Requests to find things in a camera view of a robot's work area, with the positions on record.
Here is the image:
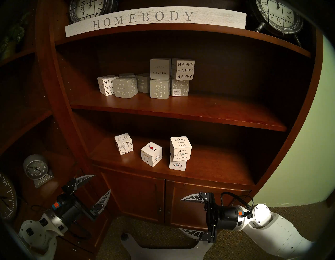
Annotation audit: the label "brown wooden cabinet door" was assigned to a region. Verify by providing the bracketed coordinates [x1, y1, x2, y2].
[101, 168, 166, 224]
[165, 180, 252, 231]

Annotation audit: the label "dark wooden side shelf unit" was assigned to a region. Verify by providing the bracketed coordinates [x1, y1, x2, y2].
[0, 0, 118, 260]

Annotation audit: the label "grey cube with barcode sticker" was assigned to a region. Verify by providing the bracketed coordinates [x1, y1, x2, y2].
[171, 78, 190, 97]

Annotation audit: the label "white cube circled happy script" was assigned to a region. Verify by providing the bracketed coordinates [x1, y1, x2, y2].
[114, 133, 134, 155]

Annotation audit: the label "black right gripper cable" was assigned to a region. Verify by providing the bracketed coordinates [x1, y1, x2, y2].
[221, 192, 254, 218]

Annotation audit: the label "round wire clock with feet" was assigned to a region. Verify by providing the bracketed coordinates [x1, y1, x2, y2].
[249, 0, 304, 47]

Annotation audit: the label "round wire cage clock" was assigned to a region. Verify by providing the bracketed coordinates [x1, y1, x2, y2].
[69, 0, 118, 24]

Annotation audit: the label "white HOMEBODY wooden sign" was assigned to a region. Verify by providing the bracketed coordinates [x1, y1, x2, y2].
[65, 6, 247, 38]

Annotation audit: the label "grey cube happy looks good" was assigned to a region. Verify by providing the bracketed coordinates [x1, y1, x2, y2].
[150, 79, 171, 99]

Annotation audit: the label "brown wooden bookshelf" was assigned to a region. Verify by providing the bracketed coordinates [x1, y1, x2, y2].
[35, 0, 323, 234]

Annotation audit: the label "grey cube let's escape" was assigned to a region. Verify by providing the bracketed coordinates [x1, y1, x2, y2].
[150, 58, 171, 80]

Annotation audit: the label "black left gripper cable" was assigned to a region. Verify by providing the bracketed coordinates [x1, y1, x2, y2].
[31, 206, 92, 240]

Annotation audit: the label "grey cube faint script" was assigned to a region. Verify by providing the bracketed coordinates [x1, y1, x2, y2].
[135, 73, 151, 94]

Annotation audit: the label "green plant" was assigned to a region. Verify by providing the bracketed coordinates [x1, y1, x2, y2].
[0, 13, 28, 61]

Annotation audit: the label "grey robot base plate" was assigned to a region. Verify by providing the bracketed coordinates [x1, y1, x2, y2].
[120, 233, 214, 260]

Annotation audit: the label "white GROW world cube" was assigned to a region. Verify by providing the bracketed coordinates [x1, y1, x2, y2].
[141, 142, 163, 166]
[169, 155, 187, 171]

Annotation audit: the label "grey cube always choose happy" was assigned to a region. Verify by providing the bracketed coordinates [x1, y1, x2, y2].
[113, 77, 138, 99]

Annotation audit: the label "white HAPPY HAPPY HAPPY cube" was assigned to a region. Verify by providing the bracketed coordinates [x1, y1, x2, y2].
[171, 58, 195, 80]
[97, 75, 119, 96]

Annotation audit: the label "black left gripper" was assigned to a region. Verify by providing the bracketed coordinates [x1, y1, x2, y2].
[52, 175, 111, 228]

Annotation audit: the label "small grey alarm clock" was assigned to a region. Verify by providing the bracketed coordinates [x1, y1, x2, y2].
[23, 154, 54, 188]

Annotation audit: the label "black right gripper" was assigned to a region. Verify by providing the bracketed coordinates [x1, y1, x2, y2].
[179, 193, 245, 243]

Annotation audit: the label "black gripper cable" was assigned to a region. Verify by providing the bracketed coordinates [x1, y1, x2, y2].
[221, 192, 254, 218]
[31, 206, 92, 240]

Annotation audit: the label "large dark round clock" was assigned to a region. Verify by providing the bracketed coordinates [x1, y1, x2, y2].
[0, 172, 18, 223]

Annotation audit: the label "white cube think happy thoughts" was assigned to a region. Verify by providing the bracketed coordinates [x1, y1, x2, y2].
[170, 136, 192, 161]

